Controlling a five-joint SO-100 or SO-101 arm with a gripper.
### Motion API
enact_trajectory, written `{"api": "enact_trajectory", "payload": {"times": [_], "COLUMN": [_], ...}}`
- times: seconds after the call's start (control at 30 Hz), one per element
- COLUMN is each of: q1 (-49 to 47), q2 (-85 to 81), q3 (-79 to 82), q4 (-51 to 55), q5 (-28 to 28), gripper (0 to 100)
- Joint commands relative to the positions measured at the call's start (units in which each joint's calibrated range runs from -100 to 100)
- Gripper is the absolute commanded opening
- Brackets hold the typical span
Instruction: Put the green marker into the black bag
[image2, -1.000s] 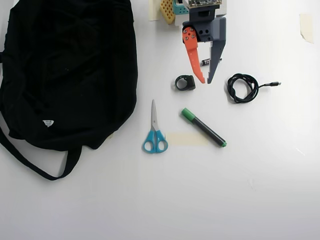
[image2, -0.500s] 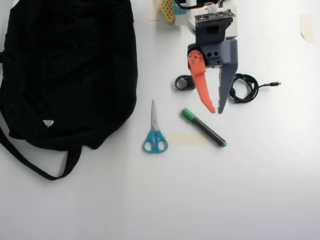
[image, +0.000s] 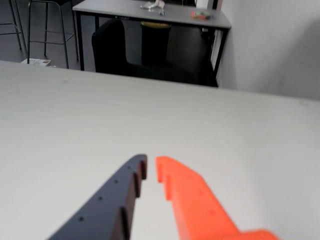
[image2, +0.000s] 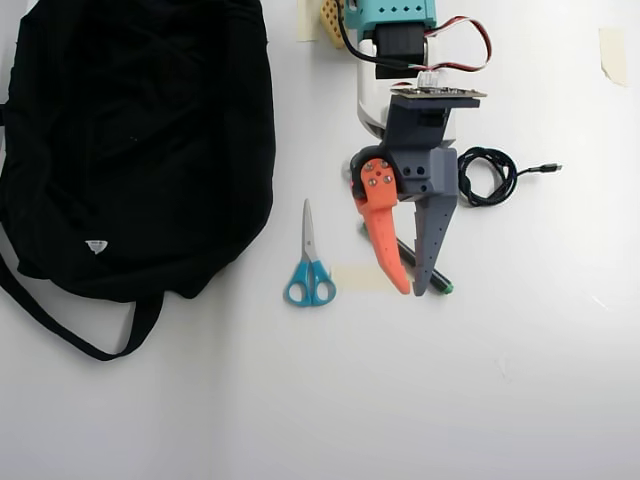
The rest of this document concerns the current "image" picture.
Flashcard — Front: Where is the clear plastic wrapper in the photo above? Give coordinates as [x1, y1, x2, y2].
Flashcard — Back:
[139, 0, 166, 11]

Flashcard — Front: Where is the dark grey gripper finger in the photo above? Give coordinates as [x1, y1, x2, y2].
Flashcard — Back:
[46, 153, 148, 240]

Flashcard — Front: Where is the white paper sheet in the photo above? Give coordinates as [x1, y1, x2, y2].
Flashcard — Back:
[20, 57, 53, 67]

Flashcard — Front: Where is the black office chair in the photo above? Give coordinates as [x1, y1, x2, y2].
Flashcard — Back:
[91, 19, 144, 74]

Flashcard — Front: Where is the grey top black frame table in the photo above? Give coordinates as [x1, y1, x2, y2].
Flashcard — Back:
[72, 0, 232, 88]

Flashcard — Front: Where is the black metal frame stool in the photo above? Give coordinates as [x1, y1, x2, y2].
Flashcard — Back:
[0, 0, 29, 52]
[26, 0, 79, 69]

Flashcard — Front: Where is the black bin yellow liner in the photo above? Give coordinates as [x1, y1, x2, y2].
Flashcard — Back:
[139, 20, 173, 69]

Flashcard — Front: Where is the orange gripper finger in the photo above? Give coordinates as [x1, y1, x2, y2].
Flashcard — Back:
[155, 155, 281, 240]

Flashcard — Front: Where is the orange and green small object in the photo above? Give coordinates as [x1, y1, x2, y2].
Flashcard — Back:
[190, 9, 213, 20]

